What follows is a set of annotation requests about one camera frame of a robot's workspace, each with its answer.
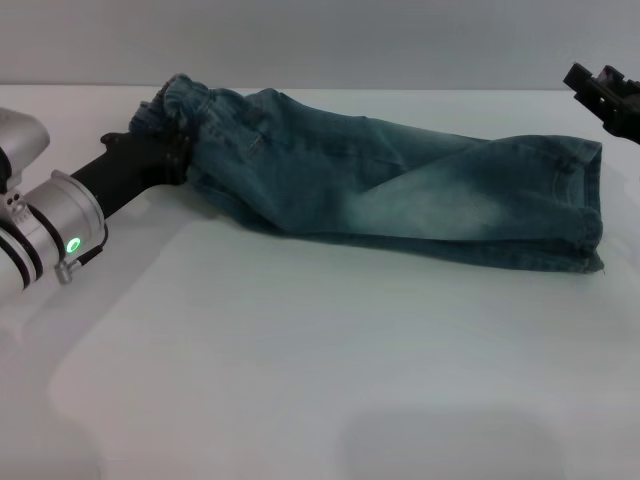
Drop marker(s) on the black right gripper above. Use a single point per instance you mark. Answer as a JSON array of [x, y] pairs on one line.
[[622, 107]]

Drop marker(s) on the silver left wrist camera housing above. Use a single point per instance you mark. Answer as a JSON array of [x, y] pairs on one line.
[[20, 140]]

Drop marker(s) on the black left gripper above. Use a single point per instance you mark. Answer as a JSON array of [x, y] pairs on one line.
[[130, 167]]

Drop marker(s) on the blue denim shorts with cartoon print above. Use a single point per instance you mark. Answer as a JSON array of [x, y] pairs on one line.
[[375, 180]]

